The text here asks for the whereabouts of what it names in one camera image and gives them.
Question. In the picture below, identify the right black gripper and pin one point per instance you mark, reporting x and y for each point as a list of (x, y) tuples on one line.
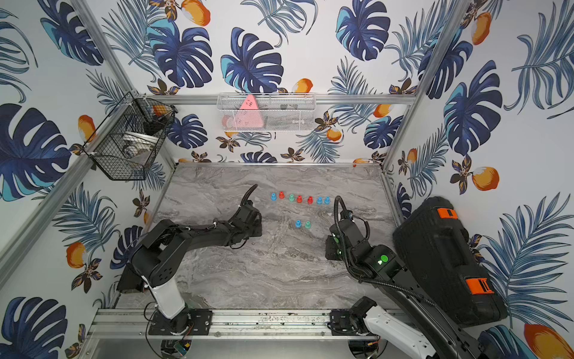
[(329, 244)]

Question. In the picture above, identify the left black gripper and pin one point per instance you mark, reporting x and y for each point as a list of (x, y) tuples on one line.
[(251, 218)]

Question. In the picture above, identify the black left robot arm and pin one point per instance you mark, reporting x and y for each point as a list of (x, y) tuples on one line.
[(157, 257)]

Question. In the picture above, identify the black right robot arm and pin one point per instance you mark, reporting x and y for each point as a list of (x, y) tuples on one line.
[(430, 333)]

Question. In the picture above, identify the black plastic tool case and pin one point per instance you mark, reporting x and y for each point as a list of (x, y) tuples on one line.
[(434, 245)]

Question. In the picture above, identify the pink triangular object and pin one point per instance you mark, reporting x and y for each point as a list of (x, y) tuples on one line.
[(248, 117)]

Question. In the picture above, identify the clear wall shelf basket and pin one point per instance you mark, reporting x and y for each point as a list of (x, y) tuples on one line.
[(281, 112)]

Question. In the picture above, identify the white items in wire basket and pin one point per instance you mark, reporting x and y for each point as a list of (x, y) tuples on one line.
[(139, 149)]

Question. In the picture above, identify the black wire basket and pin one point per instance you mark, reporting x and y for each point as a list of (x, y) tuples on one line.
[(135, 132)]

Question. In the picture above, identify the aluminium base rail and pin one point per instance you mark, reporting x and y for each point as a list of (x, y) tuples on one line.
[(229, 325)]

